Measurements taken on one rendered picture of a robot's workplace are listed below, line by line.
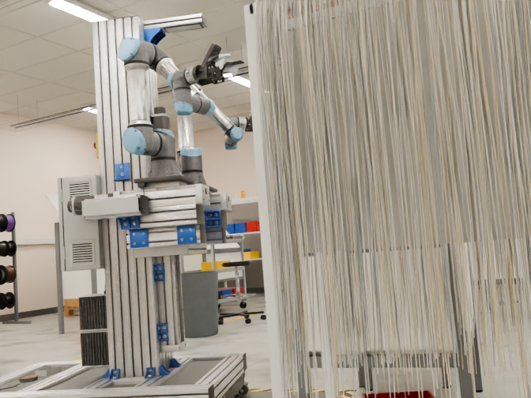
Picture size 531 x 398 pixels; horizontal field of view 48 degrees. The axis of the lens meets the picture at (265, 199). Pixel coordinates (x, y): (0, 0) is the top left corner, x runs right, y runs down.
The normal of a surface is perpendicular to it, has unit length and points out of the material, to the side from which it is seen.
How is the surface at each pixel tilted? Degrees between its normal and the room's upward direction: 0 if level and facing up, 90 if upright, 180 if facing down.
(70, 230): 90
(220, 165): 90
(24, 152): 90
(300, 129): 90
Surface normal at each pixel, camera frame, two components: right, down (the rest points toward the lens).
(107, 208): -0.15, -0.07
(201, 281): 0.33, -0.04
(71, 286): -0.48, -0.04
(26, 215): 0.87, -0.11
